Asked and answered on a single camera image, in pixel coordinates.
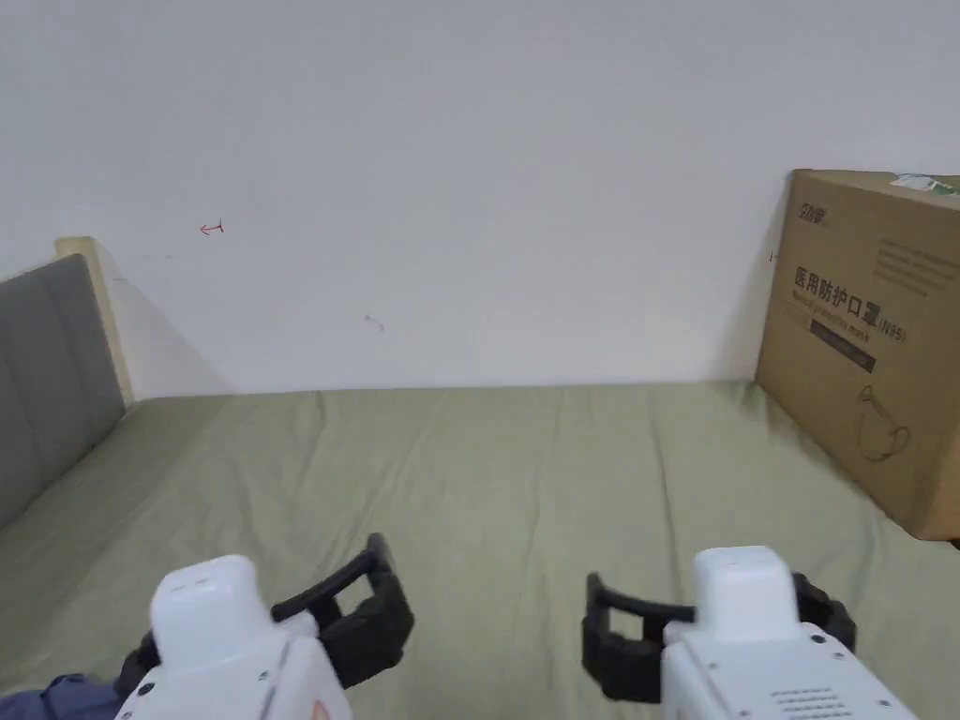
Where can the grey padded headboard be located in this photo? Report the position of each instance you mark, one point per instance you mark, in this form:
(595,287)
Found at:
(52,360)

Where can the brown cardboard carton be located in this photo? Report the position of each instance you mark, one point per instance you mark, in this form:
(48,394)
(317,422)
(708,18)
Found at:
(862,420)

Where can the dark blue garment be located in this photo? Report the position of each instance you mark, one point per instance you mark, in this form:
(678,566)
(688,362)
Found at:
(71,697)

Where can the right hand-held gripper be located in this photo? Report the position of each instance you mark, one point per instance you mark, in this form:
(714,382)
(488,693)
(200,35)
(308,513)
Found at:
(750,667)

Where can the bed with pale green sheet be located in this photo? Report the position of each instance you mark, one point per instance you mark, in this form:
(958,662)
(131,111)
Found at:
(487,480)

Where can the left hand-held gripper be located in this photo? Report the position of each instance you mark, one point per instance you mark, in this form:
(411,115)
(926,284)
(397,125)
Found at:
(217,660)

